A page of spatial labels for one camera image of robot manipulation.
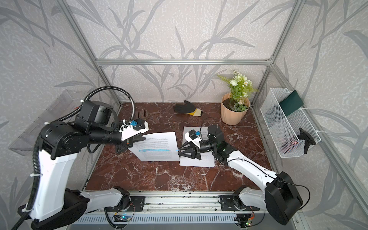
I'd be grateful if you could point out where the clear acrylic wall shelf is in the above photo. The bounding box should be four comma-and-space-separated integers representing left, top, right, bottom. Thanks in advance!
8, 90, 85, 156

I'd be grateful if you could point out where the highlighted printed paper document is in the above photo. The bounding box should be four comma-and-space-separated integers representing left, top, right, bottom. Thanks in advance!
129, 132, 180, 162

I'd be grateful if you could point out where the green artificial plant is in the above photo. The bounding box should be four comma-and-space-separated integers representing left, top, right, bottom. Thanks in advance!
218, 70, 258, 112

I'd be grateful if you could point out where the black corrugated cable conduit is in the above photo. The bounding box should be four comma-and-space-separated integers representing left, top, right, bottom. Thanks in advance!
11, 86, 136, 230

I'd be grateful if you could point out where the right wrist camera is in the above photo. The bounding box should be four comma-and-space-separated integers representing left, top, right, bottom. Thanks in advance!
184, 130, 202, 148

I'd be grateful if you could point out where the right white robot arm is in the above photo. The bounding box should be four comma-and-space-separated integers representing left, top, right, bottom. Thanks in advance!
179, 125, 303, 225

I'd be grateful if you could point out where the white wire mesh basket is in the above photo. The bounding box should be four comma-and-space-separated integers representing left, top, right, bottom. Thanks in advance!
260, 88, 321, 158

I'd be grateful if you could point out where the terracotta flower pot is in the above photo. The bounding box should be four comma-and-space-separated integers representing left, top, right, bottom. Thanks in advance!
221, 93, 251, 126

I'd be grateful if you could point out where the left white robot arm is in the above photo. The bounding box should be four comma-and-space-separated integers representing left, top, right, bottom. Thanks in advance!
14, 100, 149, 230

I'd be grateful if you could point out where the plain printed paper document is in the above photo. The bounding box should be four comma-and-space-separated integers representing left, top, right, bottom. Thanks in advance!
179, 126, 216, 168

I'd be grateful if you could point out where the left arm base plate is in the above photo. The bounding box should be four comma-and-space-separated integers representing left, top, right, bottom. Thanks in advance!
106, 196, 145, 212

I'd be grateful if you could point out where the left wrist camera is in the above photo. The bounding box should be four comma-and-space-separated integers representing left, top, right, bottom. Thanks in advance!
119, 119, 149, 141

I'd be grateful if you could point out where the dark green book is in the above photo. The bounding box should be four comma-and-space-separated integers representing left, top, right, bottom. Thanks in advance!
279, 90, 304, 117

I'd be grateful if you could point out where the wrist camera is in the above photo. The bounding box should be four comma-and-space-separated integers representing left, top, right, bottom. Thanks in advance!
184, 130, 202, 148
119, 119, 149, 141

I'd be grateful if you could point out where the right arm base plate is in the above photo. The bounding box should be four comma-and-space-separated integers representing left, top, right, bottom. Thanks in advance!
218, 195, 252, 211

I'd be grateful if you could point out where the brown drain grate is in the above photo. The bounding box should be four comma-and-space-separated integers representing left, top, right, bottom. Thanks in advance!
137, 109, 149, 120

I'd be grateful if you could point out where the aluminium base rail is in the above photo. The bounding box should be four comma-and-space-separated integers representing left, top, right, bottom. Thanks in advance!
66, 191, 302, 215

